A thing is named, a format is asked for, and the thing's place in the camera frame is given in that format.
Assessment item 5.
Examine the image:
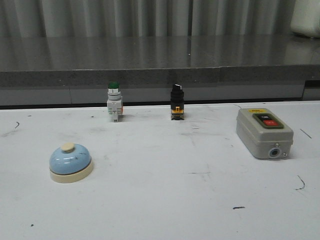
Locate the green indicator light switch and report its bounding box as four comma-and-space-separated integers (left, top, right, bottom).
106, 82, 123, 122

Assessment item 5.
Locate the white blender appliance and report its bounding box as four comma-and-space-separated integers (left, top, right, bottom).
290, 0, 320, 38

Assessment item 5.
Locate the blue and cream call bell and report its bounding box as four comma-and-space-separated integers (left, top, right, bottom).
49, 142, 94, 184

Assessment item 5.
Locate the grey on-off switch box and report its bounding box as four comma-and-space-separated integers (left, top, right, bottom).
236, 108, 294, 160

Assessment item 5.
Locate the black selector switch yellow base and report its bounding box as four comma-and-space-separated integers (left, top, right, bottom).
170, 84, 184, 120

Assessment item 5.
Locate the grey stone countertop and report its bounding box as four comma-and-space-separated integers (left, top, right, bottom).
0, 35, 320, 88

